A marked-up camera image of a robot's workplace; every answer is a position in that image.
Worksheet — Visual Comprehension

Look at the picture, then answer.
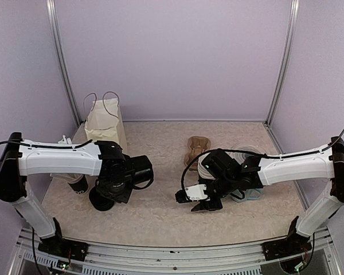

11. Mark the bundle of white straws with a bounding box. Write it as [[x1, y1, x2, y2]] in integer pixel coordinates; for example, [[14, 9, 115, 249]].
[[58, 135, 72, 144]]

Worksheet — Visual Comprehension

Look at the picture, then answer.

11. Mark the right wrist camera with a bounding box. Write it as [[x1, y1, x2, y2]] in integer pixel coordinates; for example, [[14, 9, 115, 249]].
[[175, 184, 209, 203]]

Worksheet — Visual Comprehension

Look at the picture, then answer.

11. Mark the stack of black lids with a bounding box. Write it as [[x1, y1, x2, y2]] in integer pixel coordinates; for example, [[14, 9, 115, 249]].
[[88, 187, 115, 211]]

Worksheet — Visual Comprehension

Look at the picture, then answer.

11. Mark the black cup holding straws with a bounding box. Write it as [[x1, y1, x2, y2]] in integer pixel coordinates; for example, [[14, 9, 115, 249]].
[[67, 174, 89, 195]]

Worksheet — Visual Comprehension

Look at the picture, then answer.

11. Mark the right aluminium corner post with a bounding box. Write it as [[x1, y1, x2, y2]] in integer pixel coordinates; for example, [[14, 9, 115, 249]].
[[265, 0, 300, 128]]

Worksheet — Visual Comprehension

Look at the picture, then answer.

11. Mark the stack of paper cups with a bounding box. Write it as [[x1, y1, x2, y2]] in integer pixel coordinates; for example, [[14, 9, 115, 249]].
[[197, 155, 214, 183]]

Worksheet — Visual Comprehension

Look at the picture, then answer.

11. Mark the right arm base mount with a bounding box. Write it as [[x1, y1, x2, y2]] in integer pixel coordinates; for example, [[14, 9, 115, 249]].
[[261, 216, 312, 261]]

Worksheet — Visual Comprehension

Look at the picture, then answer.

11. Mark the brown pulp cup carrier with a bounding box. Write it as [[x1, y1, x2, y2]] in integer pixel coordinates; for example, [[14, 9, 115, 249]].
[[184, 136, 211, 166]]

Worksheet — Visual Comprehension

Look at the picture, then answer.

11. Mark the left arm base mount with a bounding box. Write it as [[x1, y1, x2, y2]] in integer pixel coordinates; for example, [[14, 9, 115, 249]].
[[38, 218, 89, 262]]

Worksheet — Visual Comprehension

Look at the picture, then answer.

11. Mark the aluminium corner post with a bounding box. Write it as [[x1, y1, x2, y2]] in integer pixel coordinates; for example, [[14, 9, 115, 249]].
[[46, 0, 82, 126], [265, 0, 300, 128]]

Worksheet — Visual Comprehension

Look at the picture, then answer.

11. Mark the grey swirl silicone lid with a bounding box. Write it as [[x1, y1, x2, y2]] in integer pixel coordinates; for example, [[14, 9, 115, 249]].
[[229, 142, 267, 159]]

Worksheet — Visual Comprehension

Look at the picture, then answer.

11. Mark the aluminium front rail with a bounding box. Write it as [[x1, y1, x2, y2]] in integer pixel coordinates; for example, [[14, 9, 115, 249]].
[[6, 229, 344, 274]]

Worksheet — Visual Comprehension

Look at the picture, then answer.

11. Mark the beige paper bag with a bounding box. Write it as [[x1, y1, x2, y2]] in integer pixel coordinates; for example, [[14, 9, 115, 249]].
[[83, 91, 127, 154]]

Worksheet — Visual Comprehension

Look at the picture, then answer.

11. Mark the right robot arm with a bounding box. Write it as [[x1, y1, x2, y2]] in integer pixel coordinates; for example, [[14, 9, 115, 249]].
[[181, 136, 344, 254]]

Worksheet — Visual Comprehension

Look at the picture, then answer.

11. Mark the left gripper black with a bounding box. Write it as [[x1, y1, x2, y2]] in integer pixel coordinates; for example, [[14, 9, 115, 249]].
[[96, 178, 134, 203]]

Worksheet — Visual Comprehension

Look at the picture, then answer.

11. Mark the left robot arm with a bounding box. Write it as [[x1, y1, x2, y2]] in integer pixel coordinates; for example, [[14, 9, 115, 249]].
[[0, 132, 154, 255]]

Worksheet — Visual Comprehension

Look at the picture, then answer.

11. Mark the left aluminium corner post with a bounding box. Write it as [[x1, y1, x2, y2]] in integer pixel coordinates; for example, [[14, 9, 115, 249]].
[[46, 0, 82, 126]]

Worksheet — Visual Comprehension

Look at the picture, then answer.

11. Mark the light blue ceramic mug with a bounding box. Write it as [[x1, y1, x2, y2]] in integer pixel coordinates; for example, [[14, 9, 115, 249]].
[[230, 188, 263, 203]]

